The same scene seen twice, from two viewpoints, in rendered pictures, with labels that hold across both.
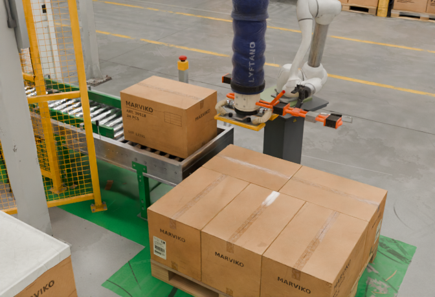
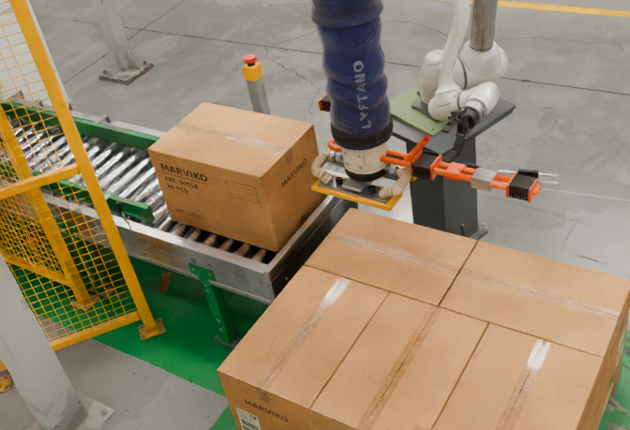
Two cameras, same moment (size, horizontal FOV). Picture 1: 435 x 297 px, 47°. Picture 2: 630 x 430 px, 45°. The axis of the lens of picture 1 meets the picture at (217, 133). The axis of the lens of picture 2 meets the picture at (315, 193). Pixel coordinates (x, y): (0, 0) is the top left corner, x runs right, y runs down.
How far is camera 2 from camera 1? 80 cm
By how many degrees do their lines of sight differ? 11
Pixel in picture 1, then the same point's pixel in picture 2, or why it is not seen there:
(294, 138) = not seen: hidden behind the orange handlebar
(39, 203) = (45, 364)
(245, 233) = (385, 407)
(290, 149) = (456, 190)
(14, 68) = not seen: outside the picture
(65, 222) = (101, 364)
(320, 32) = not seen: outside the picture
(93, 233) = (146, 381)
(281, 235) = (450, 407)
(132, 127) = (180, 202)
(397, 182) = not seen: outside the picture
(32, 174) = (21, 327)
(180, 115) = (253, 186)
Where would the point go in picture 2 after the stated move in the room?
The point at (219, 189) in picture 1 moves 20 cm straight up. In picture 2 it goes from (336, 312) to (329, 274)
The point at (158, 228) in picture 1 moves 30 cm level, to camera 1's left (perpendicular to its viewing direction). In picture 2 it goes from (241, 398) to (161, 407)
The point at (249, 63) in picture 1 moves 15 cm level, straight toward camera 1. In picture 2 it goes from (357, 97) to (357, 121)
